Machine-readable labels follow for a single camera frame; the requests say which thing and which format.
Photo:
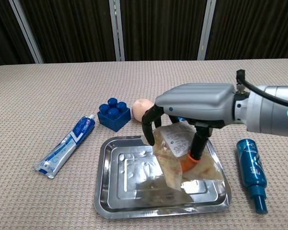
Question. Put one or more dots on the dark pleated curtain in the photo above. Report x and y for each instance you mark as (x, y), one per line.
(163, 28)

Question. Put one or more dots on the clear bag of snacks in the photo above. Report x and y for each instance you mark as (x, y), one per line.
(169, 163)

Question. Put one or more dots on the grey metal frame post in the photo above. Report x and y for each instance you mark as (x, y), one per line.
(26, 31)
(117, 31)
(206, 31)

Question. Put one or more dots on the blue toy building block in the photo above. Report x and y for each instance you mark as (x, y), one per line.
(114, 118)

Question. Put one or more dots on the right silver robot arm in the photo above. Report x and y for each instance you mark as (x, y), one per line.
(266, 112)

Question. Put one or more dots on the blue spray bottle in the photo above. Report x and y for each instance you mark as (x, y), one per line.
(252, 163)

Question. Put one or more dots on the beige woven tablecloth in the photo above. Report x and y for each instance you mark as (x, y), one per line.
(38, 95)

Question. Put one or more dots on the blue white toothpaste tube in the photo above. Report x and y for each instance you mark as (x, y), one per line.
(69, 141)

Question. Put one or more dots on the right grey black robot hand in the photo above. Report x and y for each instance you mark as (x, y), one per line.
(199, 103)

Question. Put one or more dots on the peach coloured ball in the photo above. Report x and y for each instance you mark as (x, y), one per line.
(139, 108)

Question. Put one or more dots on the stainless steel tray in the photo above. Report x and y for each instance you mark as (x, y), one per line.
(124, 182)

